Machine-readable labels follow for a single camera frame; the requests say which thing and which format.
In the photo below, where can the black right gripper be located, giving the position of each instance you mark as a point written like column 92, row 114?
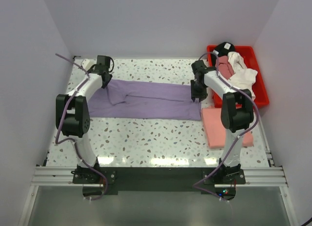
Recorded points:
column 195, row 94

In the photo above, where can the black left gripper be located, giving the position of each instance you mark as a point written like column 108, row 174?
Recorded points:
column 105, row 85

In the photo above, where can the lavender purple t-shirt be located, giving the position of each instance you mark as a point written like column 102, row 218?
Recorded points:
column 144, row 100

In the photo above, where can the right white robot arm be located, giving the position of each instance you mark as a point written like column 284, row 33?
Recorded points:
column 236, row 111

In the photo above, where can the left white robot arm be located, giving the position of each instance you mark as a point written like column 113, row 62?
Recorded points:
column 72, row 112

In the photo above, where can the dusty pink t-shirt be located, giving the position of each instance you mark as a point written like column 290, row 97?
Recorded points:
column 224, row 67

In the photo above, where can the folded salmon pink t-shirt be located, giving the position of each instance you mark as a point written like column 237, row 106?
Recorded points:
column 215, row 131

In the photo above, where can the white printed t-shirt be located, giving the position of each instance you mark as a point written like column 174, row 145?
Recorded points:
column 243, row 77

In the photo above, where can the black t-shirt with label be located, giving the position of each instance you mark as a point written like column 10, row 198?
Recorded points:
column 224, row 49

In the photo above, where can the red plastic bin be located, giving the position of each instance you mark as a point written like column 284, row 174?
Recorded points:
column 247, row 52

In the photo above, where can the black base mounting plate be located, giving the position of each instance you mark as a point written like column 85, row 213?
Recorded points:
column 224, row 191

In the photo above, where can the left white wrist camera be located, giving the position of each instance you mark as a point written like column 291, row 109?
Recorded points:
column 87, row 64

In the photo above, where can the aluminium extrusion rail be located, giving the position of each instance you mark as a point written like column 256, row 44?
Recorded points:
column 58, row 176

